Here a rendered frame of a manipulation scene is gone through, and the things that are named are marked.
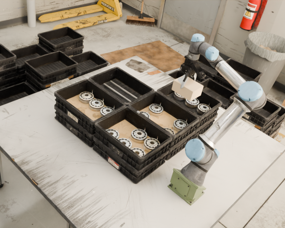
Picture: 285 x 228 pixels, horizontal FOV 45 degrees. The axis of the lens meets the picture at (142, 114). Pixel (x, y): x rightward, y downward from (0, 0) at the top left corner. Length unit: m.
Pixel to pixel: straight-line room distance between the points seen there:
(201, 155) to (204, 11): 3.62
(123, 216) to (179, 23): 4.04
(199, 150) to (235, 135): 0.86
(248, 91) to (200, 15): 3.52
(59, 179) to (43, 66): 1.61
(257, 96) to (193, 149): 0.43
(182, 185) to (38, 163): 0.87
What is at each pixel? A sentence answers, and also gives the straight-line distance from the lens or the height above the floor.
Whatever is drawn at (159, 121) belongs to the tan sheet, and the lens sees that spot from 2.37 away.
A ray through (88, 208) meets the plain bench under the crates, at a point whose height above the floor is 0.70.
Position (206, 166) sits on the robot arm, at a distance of 2.01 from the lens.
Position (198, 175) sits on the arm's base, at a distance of 2.01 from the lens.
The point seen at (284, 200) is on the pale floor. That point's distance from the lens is 3.44.
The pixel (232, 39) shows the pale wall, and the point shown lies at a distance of 5.12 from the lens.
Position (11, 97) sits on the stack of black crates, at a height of 0.27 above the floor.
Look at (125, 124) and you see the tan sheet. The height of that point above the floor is 0.83.
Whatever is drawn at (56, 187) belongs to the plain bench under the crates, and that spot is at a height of 0.70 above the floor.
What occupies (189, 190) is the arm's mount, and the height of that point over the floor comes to 0.79.
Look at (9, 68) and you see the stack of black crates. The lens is 3.45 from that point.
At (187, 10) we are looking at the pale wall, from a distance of 5.42.
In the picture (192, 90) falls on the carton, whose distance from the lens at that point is 2.23.
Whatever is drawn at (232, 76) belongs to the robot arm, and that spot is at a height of 1.31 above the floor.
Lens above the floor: 2.30
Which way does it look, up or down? 38 degrees down
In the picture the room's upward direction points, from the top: 11 degrees clockwise
